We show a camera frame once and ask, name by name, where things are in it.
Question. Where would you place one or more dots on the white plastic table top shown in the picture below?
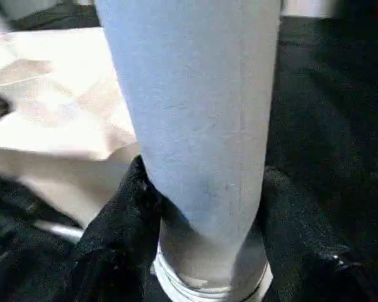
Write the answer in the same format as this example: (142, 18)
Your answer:
(66, 110)

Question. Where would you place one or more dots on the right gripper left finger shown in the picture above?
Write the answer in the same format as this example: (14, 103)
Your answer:
(119, 245)

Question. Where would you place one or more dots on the black work mat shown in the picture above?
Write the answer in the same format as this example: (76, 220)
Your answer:
(334, 110)

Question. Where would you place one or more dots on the white plastic table leg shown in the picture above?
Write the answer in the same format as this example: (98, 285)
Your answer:
(192, 126)

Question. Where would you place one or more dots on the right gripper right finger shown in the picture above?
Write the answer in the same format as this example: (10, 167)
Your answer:
(308, 251)

